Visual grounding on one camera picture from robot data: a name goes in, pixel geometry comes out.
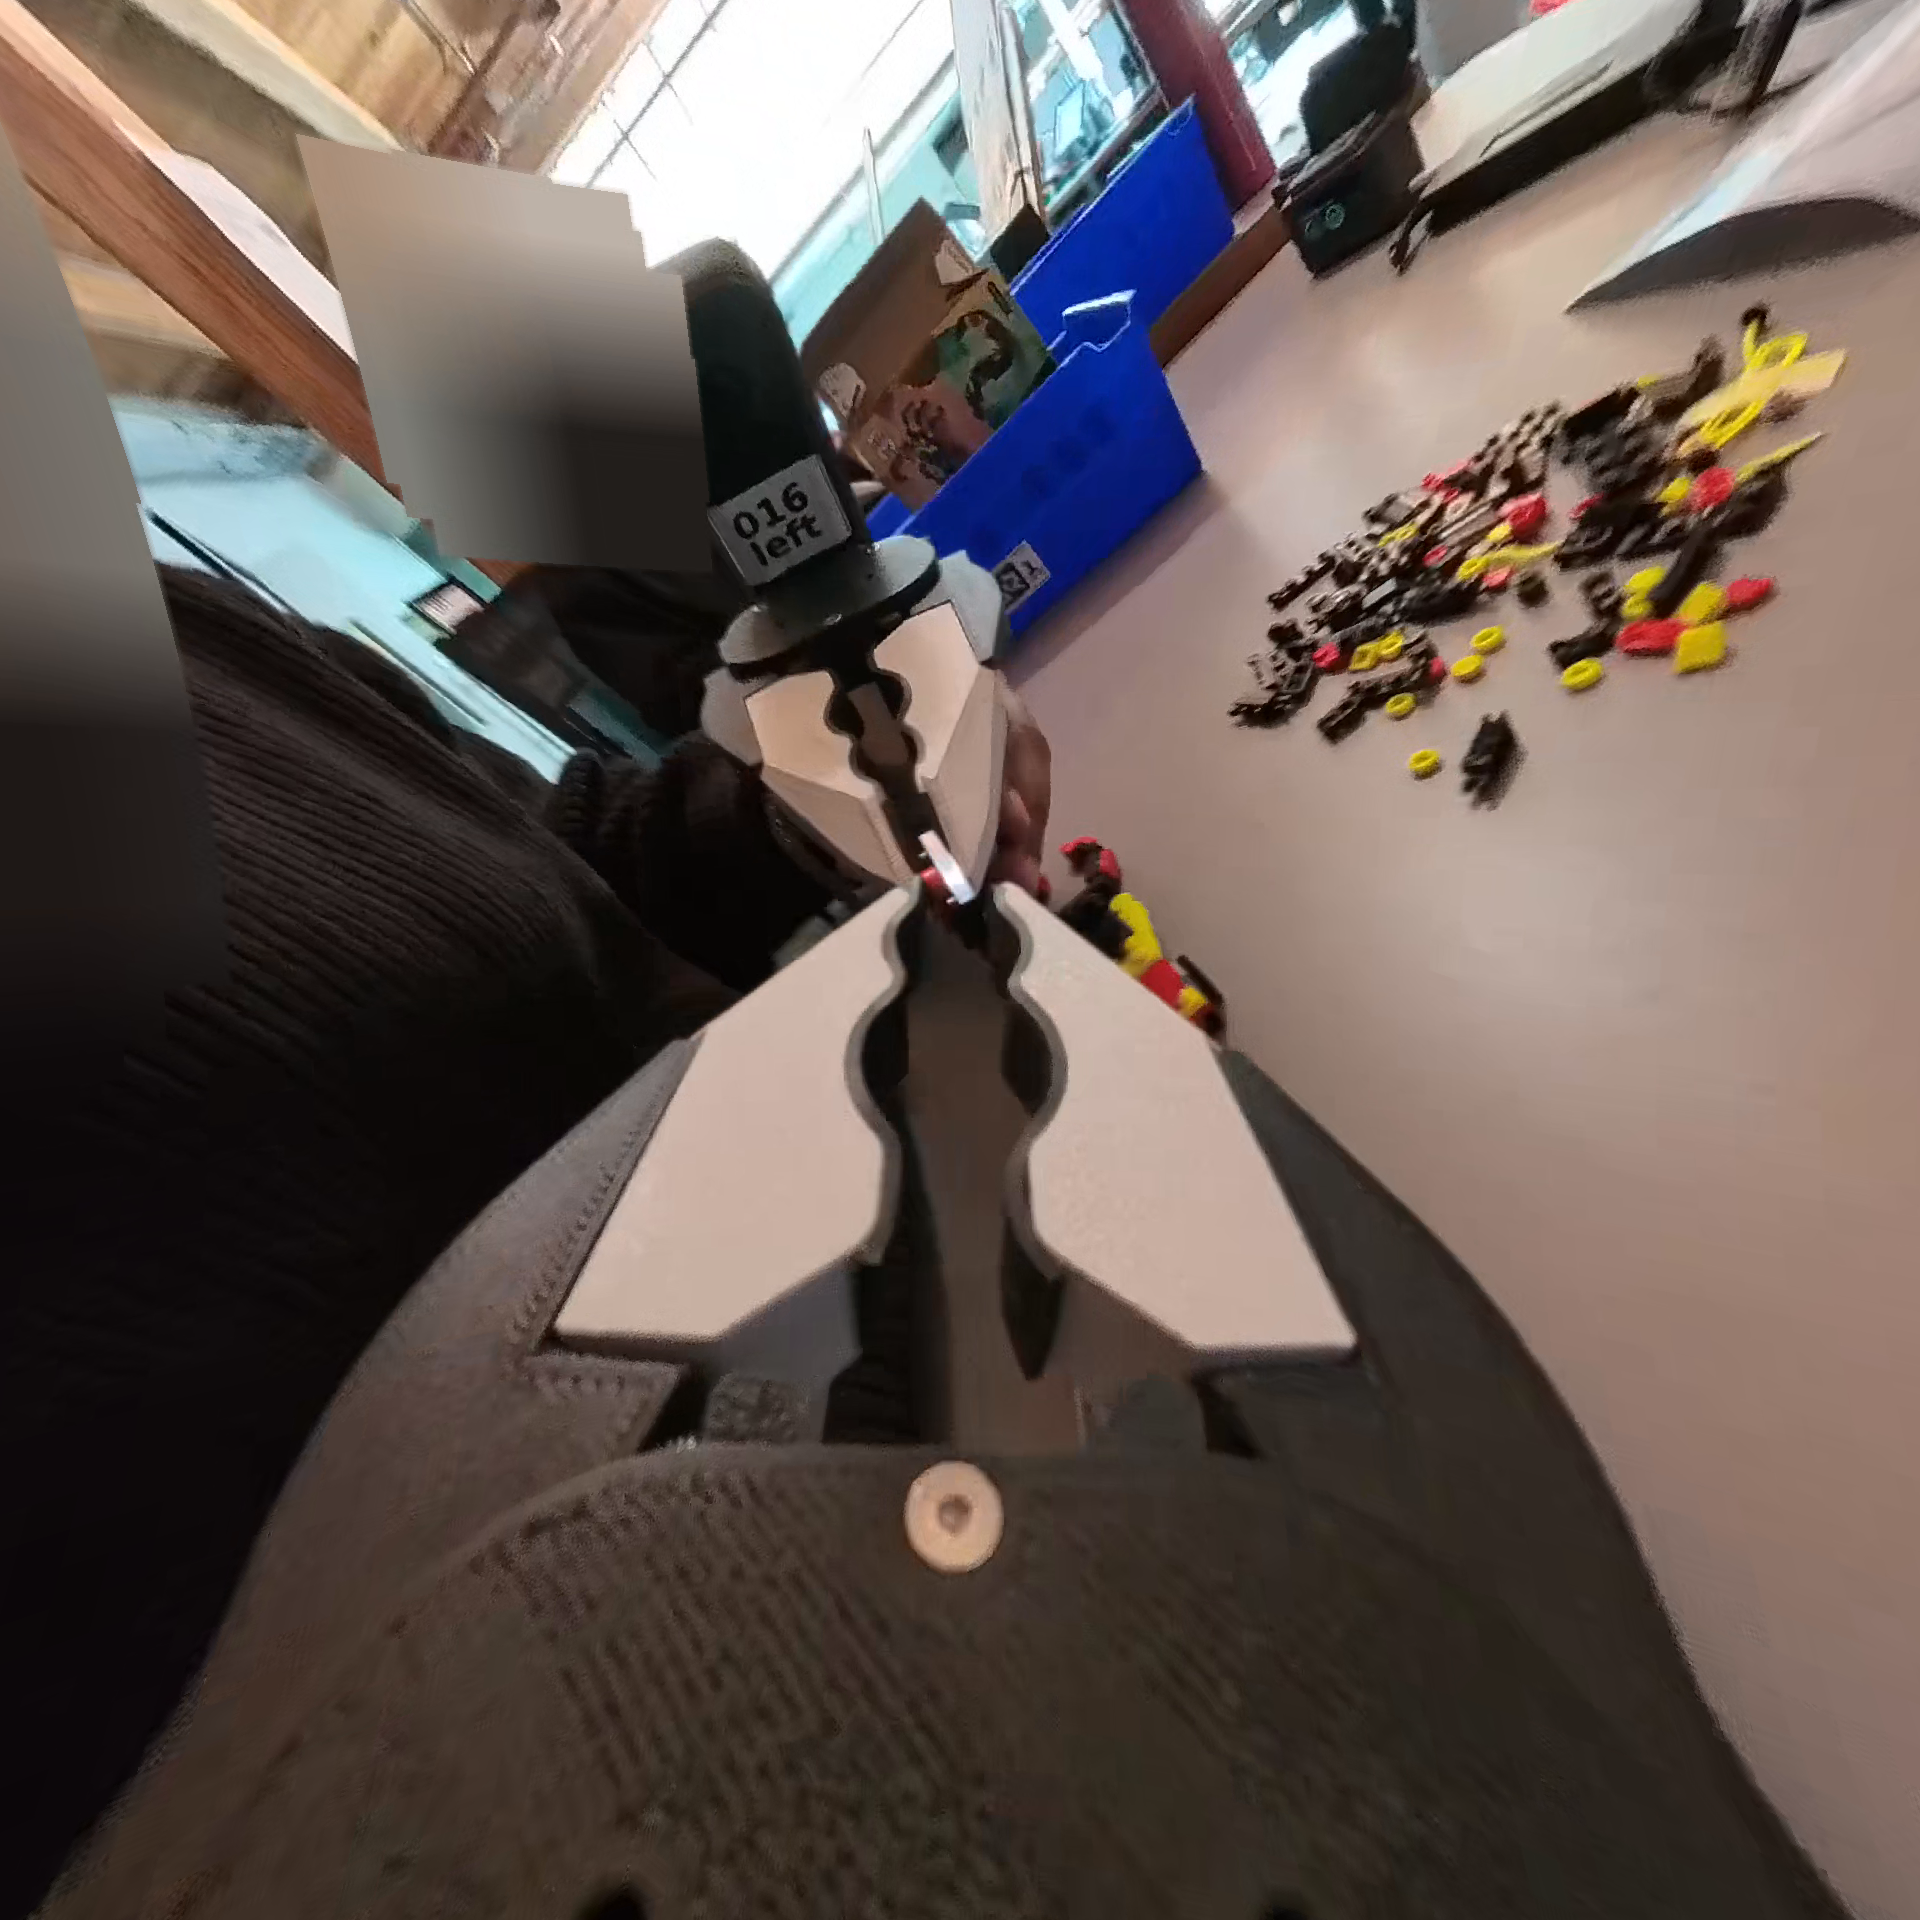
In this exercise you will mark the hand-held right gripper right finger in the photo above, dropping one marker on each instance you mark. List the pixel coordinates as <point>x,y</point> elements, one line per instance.
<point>1184,1214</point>

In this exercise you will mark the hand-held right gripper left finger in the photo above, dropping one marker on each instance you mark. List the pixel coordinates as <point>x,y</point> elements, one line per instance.
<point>720,1200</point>

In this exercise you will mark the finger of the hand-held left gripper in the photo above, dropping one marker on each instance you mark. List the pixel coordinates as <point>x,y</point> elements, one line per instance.
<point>796,733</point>
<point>960,704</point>

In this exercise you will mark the black lego plate red tiles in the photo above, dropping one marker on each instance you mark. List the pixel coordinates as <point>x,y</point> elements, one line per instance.
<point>945,877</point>

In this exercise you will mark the yellow red black lego model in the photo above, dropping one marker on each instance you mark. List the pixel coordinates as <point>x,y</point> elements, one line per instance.
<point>1131,931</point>

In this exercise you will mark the pile of lego pieces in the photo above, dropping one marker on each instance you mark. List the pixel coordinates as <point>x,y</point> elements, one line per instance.
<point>1500,540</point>

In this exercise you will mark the person's left forearm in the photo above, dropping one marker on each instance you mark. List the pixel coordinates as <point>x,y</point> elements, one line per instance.
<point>675,854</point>

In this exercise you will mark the lego instruction booklet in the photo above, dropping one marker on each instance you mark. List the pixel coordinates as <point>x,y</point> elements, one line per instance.
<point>1800,164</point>

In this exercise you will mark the person's left hand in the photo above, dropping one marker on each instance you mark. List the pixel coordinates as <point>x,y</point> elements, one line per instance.
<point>1027,810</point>

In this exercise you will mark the printed cardboard box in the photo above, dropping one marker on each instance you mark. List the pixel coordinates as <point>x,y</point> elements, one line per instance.
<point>901,300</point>

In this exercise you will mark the blue plastic bin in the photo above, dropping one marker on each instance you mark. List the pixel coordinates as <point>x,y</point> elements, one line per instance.
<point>1155,224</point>
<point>1078,464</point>

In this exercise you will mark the dark red pole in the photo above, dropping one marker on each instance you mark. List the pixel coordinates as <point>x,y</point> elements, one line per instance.
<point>1213,89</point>

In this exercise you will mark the black device with display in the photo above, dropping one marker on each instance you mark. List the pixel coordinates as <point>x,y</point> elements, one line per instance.
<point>1349,194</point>

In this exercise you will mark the wooden beam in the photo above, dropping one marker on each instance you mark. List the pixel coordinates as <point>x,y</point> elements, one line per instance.
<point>149,194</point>

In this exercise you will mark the black lego bracket piece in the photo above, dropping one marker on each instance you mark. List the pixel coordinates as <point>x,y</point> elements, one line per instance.
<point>1489,757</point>

